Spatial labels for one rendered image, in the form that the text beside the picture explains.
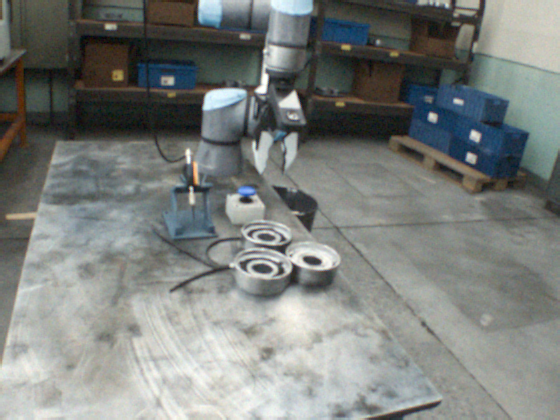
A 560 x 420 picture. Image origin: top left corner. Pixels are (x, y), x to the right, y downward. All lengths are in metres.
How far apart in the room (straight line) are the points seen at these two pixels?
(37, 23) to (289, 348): 4.09
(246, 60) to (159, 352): 4.41
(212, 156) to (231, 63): 3.62
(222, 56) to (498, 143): 2.73
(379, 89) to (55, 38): 3.12
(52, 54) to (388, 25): 3.48
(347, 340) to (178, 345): 0.27
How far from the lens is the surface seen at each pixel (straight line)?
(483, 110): 4.56
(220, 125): 1.34
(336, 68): 5.35
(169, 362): 0.71
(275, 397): 0.67
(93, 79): 4.29
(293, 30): 0.91
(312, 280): 0.89
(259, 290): 0.84
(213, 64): 4.91
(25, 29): 4.59
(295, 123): 0.86
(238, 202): 1.09
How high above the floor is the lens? 1.28
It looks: 23 degrees down
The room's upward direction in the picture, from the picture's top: 8 degrees clockwise
